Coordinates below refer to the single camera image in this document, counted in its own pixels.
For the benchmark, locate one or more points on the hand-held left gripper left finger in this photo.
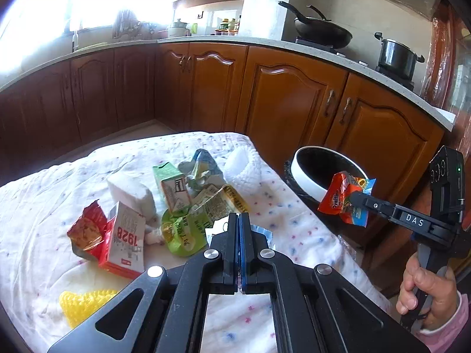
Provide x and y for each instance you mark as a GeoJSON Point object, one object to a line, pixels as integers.
{"type": "Point", "coordinates": [232, 242]}

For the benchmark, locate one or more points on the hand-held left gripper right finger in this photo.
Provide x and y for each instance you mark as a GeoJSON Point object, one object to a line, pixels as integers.
{"type": "Point", "coordinates": [243, 257]}

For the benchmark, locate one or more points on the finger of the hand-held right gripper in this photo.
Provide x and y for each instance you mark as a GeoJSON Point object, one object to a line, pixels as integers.
{"type": "Point", "coordinates": [371, 204]}

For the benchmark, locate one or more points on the orange snack wrapper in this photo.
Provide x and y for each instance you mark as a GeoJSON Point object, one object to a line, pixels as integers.
{"type": "Point", "coordinates": [333, 198]}

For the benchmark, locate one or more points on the yellow packet with black print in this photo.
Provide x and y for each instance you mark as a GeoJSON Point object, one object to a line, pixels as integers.
{"type": "Point", "coordinates": [220, 202]}

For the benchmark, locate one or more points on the white-rimmed bin with black bag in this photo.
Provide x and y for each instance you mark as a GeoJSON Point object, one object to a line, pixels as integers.
{"type": "Point", "coordinates": [305, 180]}

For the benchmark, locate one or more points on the white foam block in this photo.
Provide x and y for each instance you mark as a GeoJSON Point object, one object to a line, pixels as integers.
{"type": "Point", "coordinates": [127, 191]}

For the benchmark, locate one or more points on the yellow foam fruit net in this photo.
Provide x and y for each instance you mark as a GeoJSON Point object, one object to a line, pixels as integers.
{"type": "Point", "coordinates": [79, 305]}

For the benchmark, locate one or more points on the person's right forearm pink sleeve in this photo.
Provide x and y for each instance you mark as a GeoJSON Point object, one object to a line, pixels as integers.
{"type": "Point", "coordinates": [449, 338]}

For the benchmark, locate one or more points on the person's right hand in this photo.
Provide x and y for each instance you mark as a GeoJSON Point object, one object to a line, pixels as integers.
{"type": "Point", "coordinates": [443, 298]}

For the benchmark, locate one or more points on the green pouch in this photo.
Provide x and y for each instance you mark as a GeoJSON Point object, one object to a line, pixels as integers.
{"type": "Point", "coordinates": [180, 235]}

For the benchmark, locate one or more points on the white foam fruit net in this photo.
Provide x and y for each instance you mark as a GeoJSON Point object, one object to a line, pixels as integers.
{"type": "Point", "coordinates": [243, 169]}

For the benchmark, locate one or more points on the small crumpled white tissue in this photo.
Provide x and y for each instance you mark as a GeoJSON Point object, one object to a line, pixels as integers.
{"type": "Point", "coordinates": [154, 235]}

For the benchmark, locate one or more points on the silver blue foil wrapper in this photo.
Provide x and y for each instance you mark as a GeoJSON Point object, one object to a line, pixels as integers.
{"type": "Point", "coordinates": [200, 171]}

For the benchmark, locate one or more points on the green drink carton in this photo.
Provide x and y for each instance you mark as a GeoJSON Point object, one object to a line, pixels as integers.
{"type": "Point", "coordinates": [171, 187]}

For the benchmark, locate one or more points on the red and white carton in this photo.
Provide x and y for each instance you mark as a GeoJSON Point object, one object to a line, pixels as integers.
{"type": "Point", "coordinates": [125, 242]}

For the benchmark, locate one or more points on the gas stove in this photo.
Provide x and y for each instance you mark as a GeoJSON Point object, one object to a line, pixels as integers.
{"type": "Point", "coordinates": [393, 75]}

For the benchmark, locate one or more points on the wooden lower kitchen cabinets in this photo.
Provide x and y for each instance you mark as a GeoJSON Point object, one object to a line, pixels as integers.
{"type": "Point", "coordinates": [294, 95]}

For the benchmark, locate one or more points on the red snack bag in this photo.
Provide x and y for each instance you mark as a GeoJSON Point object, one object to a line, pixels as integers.
{"type": "Point", "coordinates": [86, 228]}

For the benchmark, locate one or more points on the dark steel cooking pot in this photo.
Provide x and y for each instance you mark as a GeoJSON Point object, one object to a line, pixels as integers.
{"type": "Point", "coordinates": [397, 55]}

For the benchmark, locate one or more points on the black wok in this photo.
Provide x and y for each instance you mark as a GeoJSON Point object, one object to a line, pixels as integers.
{"type": "Point", "coordinates": [323, 29]}

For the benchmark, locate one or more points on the white dotted cloth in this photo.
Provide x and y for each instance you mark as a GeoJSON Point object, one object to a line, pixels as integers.
{"type": "Point", "coordinates": [55, 191]}

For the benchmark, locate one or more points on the green cup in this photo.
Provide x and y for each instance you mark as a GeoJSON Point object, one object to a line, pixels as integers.
{"type": "Point", "coordinates": [194, 29]}

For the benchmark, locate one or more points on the group of seasoning bottles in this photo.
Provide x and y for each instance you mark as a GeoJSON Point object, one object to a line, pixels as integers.
{"type": "Point", "coordinates": [228, 25]}

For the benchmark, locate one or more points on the white electric cooker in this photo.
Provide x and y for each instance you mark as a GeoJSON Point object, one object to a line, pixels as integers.
{"type": "Point", "coordinates": [178, 29]}

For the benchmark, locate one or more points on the dish rack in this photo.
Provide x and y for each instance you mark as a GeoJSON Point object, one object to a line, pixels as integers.
{"type": "Point", "coordinates": [132, 25]}

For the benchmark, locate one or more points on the white bottle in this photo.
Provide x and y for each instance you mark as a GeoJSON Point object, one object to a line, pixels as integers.
{"type": "Point", "coordinates": [75, 42]}

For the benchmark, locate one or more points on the plastic wrapped wooden door frame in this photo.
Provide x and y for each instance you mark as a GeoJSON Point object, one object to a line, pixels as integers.
{"type": "Point", "coordinates": [445, 62]}

